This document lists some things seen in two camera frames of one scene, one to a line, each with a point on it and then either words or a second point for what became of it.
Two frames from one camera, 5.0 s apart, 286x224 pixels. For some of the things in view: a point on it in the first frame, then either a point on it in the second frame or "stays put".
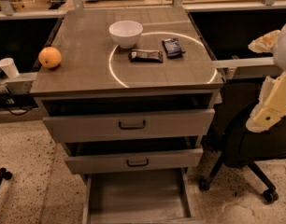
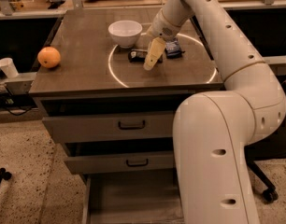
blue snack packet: (173, 48) stays put
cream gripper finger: (266, 43) → (165, 30)
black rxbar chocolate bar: (139, 55) stays put
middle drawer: (134, 161) stays put
